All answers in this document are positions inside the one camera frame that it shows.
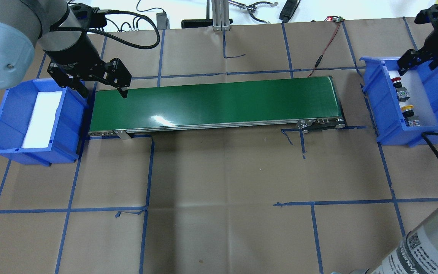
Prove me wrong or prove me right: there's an aluminium frame post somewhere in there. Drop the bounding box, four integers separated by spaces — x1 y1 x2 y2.
211 0 231 31

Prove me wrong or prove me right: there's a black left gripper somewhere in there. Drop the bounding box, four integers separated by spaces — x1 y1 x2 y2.
46 36 132 99

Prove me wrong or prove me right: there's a silver grabber reach tool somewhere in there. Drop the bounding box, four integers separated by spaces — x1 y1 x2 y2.
228 0 278 24

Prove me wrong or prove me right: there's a green conveyor belt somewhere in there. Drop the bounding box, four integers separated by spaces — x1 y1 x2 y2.
89 76 347 138

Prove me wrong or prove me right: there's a black power adapter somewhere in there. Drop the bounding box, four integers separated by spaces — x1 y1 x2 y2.
156 12 170 30

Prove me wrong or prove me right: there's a blue bin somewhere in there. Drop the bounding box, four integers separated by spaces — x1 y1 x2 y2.
360 57 438 147
0 78 88 166

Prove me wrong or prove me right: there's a yellow push button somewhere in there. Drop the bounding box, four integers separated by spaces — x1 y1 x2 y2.
400 104 421 127

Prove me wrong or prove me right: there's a white foam pad bin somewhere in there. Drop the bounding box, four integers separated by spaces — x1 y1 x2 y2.
21 91 62 149
388 70 438 126

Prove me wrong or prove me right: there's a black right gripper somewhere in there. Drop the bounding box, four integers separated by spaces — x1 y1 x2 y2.
397 4 438 76

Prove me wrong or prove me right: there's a red push button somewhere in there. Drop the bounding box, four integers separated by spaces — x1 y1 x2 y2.
391 77 411 102

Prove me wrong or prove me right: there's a red black wire pair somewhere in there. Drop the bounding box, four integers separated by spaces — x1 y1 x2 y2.
306 21 343 78

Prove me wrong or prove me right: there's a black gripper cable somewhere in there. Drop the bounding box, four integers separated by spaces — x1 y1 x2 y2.
50 10 161 50

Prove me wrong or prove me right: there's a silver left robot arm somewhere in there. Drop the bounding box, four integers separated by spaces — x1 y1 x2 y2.
0 0 160 98

